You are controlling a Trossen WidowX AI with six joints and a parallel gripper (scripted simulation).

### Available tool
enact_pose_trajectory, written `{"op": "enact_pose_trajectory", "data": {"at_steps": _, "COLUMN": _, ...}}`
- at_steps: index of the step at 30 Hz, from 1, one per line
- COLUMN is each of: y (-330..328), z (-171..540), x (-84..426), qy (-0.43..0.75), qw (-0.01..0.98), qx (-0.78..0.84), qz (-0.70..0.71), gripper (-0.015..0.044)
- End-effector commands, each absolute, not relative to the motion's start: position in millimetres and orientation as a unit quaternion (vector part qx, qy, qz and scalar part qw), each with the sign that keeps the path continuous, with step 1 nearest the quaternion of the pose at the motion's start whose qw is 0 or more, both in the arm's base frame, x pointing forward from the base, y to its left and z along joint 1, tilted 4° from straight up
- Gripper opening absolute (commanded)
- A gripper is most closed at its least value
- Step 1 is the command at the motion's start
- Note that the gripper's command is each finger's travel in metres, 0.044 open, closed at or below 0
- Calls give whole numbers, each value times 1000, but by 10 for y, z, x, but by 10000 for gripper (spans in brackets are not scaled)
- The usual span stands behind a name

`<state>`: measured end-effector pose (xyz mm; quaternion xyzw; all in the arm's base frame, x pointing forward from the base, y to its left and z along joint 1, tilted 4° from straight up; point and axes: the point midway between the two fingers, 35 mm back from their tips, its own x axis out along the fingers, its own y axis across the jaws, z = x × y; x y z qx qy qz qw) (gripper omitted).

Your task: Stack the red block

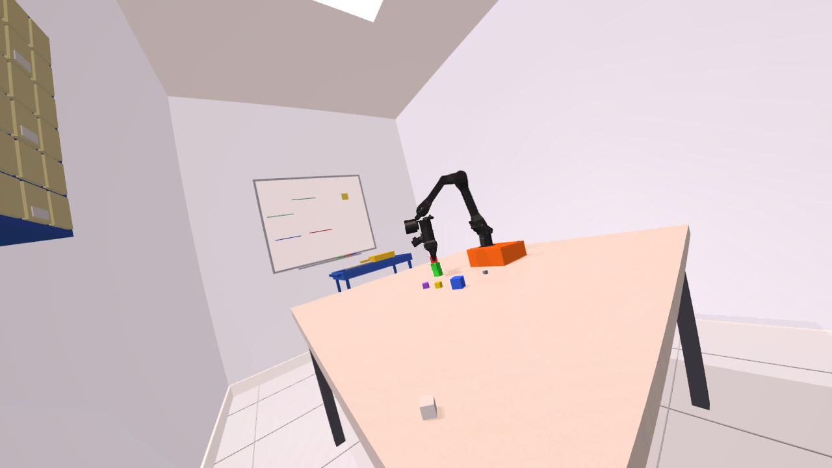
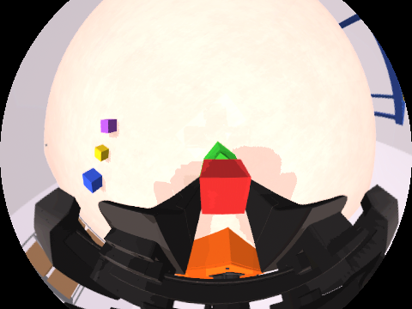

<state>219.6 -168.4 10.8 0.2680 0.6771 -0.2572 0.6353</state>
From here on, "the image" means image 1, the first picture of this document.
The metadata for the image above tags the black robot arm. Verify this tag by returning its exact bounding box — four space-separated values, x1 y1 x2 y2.
404 170 496 248

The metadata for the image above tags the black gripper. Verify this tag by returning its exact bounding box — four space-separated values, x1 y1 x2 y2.
421 229 437 261

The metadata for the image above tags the blue block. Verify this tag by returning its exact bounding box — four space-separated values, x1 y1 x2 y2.
450 276 466 290

